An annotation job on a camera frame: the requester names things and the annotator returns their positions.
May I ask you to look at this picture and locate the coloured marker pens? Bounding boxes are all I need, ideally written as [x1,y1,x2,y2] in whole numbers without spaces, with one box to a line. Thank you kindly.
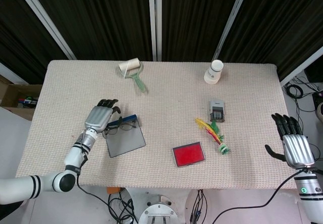
[17,96,39,106]

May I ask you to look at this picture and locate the grey date stamp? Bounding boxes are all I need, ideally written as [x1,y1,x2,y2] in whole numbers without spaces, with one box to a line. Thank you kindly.
[208,99,226,123]

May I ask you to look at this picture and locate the brown cardboard box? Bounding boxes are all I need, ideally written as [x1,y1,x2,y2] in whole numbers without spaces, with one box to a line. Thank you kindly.
[0,74,43,121]

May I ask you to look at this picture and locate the black curtain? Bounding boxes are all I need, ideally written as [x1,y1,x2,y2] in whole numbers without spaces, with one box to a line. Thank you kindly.
[0,0,323,83]

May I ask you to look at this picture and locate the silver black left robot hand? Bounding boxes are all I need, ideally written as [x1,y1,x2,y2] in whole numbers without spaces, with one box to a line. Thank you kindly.
[84,98,122,134]

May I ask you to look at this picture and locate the black electronic box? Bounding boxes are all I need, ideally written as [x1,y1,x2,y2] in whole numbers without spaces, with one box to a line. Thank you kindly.
[312,91,323,113]

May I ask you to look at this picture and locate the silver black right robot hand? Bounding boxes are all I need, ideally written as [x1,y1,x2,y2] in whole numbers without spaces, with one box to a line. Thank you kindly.
[264,113,315,169]

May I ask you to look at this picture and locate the green-handled lint roller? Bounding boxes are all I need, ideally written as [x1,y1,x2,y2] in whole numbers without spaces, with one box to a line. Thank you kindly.
[118,57,148,93]

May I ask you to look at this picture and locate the red ink pad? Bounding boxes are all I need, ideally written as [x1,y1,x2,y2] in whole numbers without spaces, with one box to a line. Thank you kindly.
[172,141,206,169]

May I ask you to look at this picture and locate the blue black eyeglasses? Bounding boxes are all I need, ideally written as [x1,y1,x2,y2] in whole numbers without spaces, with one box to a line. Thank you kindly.
[102,117,141,138]

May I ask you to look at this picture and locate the blue glasses case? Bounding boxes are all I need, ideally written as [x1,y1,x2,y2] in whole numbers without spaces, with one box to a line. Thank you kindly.
[104,114,147,158]

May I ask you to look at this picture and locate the white double frame pole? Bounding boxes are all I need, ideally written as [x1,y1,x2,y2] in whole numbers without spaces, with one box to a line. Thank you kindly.
[148,0,163,61]

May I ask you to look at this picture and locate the round metal base plate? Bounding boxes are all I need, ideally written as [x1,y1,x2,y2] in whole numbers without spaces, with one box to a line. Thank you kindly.
[138,195,179,224]

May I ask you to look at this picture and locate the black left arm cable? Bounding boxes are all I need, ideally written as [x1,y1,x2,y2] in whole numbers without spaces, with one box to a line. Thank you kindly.
[75,170,112,204]

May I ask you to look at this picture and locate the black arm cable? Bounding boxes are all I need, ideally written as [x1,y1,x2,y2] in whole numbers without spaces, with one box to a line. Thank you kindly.
[75,170,112,204]
[188,170,307,224]

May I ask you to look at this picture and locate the white paper cup stack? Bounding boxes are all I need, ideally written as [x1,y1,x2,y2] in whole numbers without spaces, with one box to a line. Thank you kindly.
[203,59,224,85]

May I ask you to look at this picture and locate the beige woven tablecloth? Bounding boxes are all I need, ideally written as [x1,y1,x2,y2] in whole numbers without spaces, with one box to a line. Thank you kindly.
[15,59,307,191]

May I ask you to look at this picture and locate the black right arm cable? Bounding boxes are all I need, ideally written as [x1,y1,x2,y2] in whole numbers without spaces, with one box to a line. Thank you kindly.
[188,170,307,224]

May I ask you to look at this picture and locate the black floor cable bundle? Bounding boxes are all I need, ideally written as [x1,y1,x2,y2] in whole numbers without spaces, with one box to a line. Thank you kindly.
[284,76,323,114]

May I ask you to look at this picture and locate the colourful feather shuttlecock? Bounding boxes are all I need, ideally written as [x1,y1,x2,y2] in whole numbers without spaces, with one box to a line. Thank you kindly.
[194,117,231,156]

